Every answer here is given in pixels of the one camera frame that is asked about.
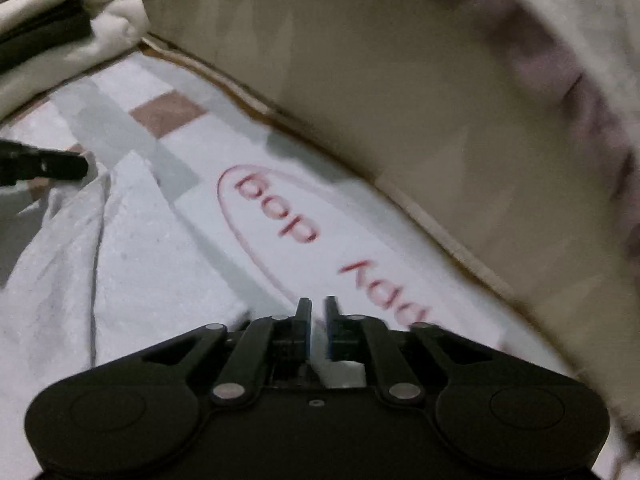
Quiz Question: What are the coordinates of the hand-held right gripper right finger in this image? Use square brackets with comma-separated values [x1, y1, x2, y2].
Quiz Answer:
[325, 296, 494, 408]

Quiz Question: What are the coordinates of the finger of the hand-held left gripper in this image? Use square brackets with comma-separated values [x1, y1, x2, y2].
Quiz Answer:
[0, 139, 99, 187]

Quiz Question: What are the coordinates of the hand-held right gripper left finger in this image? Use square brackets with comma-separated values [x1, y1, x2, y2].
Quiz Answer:
[142, 297, 313, 407]

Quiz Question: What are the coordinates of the white towel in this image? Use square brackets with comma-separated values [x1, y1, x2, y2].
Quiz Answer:
[0, 150, 368, 480]

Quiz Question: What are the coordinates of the folded black garment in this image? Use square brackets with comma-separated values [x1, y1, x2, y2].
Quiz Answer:
[0, 0, 93, 73]

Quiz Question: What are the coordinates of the folded white garment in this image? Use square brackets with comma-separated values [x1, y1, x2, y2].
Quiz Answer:
[0, 0, 151, 116]

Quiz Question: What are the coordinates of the beige headboard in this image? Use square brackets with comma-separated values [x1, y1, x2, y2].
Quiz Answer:
[95, 0, 640, 411]

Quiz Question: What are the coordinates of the white red plush blanket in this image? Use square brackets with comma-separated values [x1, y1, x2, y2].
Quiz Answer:
[480, 0, 640, 261]

